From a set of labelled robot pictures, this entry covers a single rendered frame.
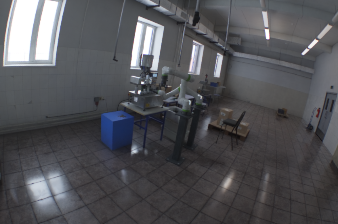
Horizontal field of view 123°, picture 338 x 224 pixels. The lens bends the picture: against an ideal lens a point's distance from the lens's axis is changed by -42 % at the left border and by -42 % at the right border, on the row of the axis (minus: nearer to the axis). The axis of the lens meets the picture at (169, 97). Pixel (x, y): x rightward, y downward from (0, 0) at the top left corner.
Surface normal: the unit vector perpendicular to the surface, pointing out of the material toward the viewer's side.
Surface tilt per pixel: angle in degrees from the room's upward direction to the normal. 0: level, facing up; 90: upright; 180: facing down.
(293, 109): 90
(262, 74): 90
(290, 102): 90
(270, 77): 90
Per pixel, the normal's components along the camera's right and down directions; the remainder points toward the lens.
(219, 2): -0.59, 0.07
